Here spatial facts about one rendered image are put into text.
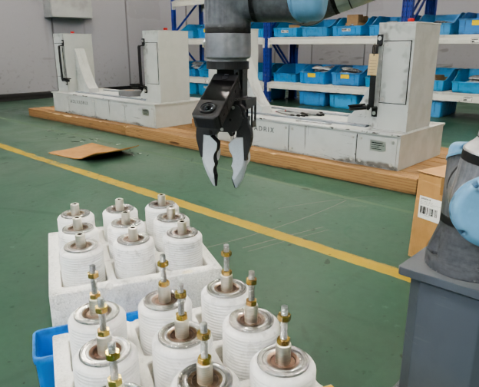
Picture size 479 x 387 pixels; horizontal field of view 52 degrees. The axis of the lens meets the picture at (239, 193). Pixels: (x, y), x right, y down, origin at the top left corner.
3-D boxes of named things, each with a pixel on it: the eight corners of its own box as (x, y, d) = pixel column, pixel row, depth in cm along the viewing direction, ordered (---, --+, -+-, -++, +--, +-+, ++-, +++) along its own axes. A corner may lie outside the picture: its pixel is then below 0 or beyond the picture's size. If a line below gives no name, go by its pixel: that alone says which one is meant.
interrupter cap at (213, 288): (198, 290, 92) (198, 286, 91) (226, 277, 97) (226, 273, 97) (226, 304, 87) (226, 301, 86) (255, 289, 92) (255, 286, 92)
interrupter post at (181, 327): (191, 332, 78) (190, 314, 77) (188, 341, 76) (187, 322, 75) (176, 332, 78) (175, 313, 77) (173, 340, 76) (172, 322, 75)
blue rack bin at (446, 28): (432, 35, 525) (434, 14, 519) (469, 35, 500) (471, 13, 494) (411, 34, 490) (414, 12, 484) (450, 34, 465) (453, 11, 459)
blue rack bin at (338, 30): (352, 37, 583) (354, 18, 577) (382, 36, 559) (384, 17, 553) (330, 36, 548) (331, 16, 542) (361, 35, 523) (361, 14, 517)
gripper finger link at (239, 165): (259, 180, 88) (252, 129, 86) (249, 188, 83) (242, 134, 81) (243, 180, 90) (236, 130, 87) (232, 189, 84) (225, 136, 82)
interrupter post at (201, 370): (192, 383, 66) (192, 362, 65) (205, 374, 68) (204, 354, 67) (205, 391, 65) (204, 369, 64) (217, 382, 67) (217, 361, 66)
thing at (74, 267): (107, 303, 122) (100, 236, 117) (111, 322, 114) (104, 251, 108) (66, 310, 119) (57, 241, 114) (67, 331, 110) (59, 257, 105)
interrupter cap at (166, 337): (209, 325, 80) (209, 321, 80) (202, 352, 73) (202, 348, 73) (164, 322, 81) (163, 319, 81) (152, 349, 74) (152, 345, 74)
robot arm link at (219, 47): (242, 32, 75) (193, 33, 78) (242, 63, 76) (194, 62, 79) (256, 34, 82) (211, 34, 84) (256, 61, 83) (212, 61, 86)
